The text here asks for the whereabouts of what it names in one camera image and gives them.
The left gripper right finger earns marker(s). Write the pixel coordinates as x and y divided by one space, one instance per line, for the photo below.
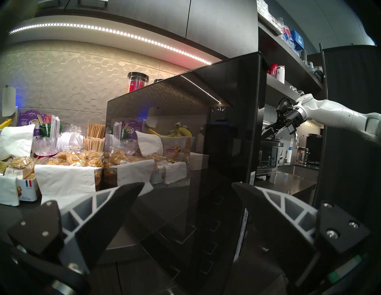
276 226

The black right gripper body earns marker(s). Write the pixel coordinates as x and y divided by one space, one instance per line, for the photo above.
294 117

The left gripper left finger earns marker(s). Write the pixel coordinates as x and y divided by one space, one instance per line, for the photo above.
98 220

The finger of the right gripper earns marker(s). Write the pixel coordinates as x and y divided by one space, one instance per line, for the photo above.
278 133
272 128

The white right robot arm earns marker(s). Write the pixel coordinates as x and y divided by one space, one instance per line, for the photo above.
333 113

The dark upper cabinet door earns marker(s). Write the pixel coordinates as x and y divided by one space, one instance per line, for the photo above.
220 29
148 12

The chrome kitchen faucet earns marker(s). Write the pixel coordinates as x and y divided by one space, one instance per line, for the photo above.
296 139

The stainless steel toaster oven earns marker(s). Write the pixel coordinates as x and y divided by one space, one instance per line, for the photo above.
269 154

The white soap dispenser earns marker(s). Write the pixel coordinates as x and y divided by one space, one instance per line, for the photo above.
289 154

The brown container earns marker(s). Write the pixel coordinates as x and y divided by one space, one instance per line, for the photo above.
304 154

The black countertop appliance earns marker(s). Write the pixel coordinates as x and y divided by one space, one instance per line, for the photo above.
314 145

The large white paper napkin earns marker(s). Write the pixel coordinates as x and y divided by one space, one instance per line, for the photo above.
65 181

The stack of red cups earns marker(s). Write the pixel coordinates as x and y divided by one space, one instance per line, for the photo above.
273 69

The yellow wrapped cake packs pile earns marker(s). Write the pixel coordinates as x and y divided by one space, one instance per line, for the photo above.
74 159

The dark lower cabinet run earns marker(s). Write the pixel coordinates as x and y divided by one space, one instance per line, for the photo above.
134 278

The white box French flag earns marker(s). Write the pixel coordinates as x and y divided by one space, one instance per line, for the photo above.
29 190

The blue box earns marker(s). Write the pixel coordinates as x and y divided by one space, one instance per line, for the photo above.
297 38

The wooden stirrer sticks bundle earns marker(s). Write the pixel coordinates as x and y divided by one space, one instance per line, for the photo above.
95 136

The white plastic forks bundle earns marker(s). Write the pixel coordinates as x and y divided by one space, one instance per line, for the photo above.
70 141

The red white blue pack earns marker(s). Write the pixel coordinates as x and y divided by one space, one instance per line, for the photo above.
287 32

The clear cup of plastic spoons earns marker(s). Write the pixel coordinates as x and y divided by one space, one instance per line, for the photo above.
44 147

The small white paper napkin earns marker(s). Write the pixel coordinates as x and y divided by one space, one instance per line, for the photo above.
9 190

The green red tea packets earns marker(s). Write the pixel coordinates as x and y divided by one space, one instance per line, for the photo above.
55 128

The draped white paper napkin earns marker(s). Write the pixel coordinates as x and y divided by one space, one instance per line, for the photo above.
16 141

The purple biscotti bag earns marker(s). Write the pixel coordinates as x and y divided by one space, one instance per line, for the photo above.
29 117

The snack jar red label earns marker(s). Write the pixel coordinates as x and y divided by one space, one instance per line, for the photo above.
137 83

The LED light strip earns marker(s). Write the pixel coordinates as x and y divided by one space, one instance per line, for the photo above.
119 30

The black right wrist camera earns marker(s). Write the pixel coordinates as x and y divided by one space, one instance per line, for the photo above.
284 107

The dark open wall shelf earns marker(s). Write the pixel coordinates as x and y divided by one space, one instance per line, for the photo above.
285 56

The white plug-in wall device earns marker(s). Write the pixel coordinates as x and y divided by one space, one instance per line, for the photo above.
9 101

